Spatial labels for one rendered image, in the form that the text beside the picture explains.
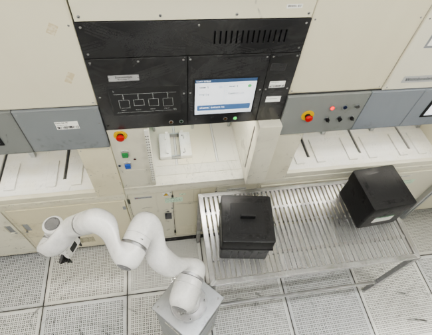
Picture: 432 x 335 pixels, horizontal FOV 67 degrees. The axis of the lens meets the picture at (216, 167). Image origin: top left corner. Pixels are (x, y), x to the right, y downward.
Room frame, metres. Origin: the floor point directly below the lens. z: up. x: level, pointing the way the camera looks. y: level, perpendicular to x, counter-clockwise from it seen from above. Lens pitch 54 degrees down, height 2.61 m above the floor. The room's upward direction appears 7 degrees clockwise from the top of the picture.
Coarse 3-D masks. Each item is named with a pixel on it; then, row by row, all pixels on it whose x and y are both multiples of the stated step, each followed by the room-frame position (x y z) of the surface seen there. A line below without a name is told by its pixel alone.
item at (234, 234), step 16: (224, 208) 0.89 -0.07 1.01; (240, 208) 0.90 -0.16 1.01; (256, 208) 0.91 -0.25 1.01; (224, 224) 0.79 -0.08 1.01; (240, 224) 0.80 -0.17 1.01; (256, 224) 0.81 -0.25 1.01; (272, 224) 0.83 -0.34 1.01; (224, 240) 0.70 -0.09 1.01; (240, 240) 0.71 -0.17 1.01; (256, 240) 0.72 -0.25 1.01; (272, 240) 0.73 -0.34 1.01
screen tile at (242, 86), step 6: (228, 84) 1.16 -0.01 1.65; (234, 84) 1.17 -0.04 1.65; (240, 84) 1.18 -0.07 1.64; (246, 84) 1.18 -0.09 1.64; (252, 84) 1.19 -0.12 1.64; (228, 90) 1.16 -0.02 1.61; (234, 90) 1.17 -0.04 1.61; (240, 90) 1.18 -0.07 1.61; (246, 90) 1.18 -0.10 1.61; (252, 90) 1.19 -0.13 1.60; (228, 96) 1.16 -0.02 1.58; (234, 96) 1.17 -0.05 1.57; (240, 96) 1.18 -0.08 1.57; (246, 96) 1.19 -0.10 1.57
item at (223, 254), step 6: (222, 252) 0.70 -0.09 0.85; (228, 252) 0.70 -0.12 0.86; (234, 252) 0.70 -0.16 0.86; (240, 252) 0.71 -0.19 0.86; (246, 252) 0.71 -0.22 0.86; (252, 252) 0.71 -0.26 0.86; (258, 252) 0.72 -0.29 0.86; (264, 252) 0.72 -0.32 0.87; (222, 258) 0.70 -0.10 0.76; (228, 258) 0.70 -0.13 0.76; (234, 258) 0.71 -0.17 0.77; (240, 258) 0.71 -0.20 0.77; (246, 258) 0.71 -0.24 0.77; (252, 258) 0.72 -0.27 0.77; (258, 258) 0.72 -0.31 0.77; (264, 258) 0.72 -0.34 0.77
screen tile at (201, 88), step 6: (216, 84) 1.15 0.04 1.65; (222, 84) 1.16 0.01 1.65; (198, 90) 1.13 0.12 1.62; (204, 90) 1.14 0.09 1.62; (210, 90) 1.14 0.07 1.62; (216, 90) 1.15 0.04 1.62; (222, 90) 1.16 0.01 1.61; (198, 96) 1.13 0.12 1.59; (204, 96) 1.14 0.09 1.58; (210, 96) 1.14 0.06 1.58; (216, 96) 1.15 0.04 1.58; (222, 96) 1.16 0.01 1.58; (198, 102) 1.13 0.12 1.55; (204, 102) 1.14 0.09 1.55; (210, 102) 1.14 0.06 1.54; (216, 102) 1.15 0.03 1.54
